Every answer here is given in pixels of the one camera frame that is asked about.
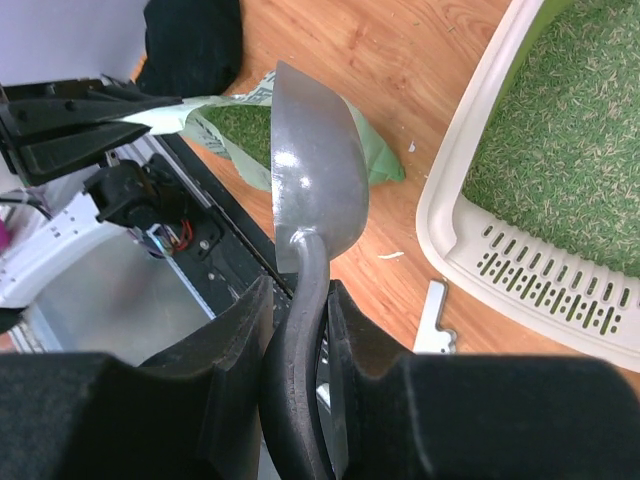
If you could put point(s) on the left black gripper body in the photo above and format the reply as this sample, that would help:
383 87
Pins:
52 129

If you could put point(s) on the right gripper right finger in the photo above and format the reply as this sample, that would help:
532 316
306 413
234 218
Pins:
401 415

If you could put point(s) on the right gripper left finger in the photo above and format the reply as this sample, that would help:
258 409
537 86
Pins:
188 412

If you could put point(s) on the white plastic bag clip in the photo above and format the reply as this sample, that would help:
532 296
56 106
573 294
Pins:
431 337

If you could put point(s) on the green cat litter bag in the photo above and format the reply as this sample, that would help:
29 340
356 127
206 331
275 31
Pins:
238 128

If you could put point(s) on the metal litter scoop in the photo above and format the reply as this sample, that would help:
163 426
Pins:
320 203

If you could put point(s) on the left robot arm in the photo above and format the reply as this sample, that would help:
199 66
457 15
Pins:
116 197

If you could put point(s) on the beige green litter box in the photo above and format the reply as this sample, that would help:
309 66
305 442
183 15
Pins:
532 203

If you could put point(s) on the white paper scrap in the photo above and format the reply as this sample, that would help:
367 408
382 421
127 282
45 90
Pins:
391 256

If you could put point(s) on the black cloth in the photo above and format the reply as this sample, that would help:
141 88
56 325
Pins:
193 48

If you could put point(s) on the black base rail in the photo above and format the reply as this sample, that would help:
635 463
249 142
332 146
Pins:
228 251

